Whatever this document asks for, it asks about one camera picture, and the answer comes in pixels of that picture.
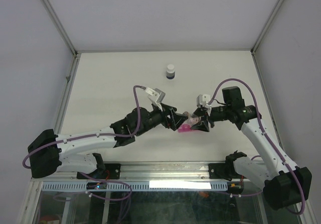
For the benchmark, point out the white capped blue bottle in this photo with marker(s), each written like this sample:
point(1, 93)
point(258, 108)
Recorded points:
point(170, 71)

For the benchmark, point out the right aluminium frame post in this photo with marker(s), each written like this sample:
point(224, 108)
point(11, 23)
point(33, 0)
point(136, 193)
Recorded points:
point(276, 8)

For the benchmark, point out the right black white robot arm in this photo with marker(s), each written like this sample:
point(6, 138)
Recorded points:
point(282, 181)

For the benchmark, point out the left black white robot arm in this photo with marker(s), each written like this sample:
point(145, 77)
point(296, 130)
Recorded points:
point(50, 153)

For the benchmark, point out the grey slotted cable duct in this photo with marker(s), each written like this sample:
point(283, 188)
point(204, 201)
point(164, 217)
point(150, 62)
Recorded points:
point(157, 185)

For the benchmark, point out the left aluminium frame post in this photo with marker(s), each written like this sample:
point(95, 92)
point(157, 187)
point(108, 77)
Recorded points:
point(59, 26)

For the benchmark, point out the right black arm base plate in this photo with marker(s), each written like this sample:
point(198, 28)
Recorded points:
point(221, 171)

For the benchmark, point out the pink pill organizer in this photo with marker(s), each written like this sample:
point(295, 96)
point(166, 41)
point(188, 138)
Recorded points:
point(185, 128)

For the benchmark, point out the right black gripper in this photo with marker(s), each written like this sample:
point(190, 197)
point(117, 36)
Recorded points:
point(202, 125)

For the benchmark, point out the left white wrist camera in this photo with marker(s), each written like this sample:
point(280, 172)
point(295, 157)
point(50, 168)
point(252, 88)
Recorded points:
point(156, 97)

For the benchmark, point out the aluminium mounting rail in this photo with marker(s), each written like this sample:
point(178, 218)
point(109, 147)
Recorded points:
point(165, 170)

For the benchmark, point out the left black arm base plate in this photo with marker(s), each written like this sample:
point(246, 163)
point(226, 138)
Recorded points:
point(109, 171)

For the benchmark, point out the aluminium frame post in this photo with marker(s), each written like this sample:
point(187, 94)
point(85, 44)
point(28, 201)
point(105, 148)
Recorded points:
point(59, 26)
point(276, 8)

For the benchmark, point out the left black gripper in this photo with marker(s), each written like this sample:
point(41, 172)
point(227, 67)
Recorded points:
point(175, 118)

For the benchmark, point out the clear pill bottle orange cap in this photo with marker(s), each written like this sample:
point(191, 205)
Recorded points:
point(191, 119)

